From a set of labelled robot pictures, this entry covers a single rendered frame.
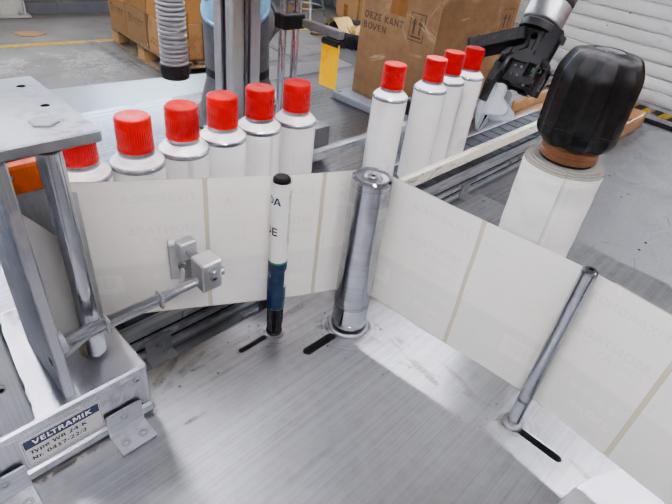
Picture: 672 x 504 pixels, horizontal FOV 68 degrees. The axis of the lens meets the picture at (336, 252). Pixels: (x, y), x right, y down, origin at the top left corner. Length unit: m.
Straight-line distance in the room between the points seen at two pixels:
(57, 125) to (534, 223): 0.46
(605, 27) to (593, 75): 4.58
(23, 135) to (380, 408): 0.36
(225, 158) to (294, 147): 0.10
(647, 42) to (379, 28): 3.85
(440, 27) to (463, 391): 0.85
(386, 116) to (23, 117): 0.51
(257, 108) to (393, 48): 0.73
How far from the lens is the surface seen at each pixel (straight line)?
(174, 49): 0.62
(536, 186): 0.57
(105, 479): 0.47
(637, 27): 5.03
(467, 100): 0.94
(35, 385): 0.46
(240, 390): 0.50
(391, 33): 1.28
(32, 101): 0.38
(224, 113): 0.56
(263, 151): 0.60
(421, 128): 0.83
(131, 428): 0.48
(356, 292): 0.51
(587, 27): 5.19
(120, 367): 0.45
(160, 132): 1.12
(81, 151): 0.49
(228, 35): 0.72
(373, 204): 0.45
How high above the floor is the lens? 1.27
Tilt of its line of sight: 36 degrees down
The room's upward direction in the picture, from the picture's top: 8 degrees clockwise
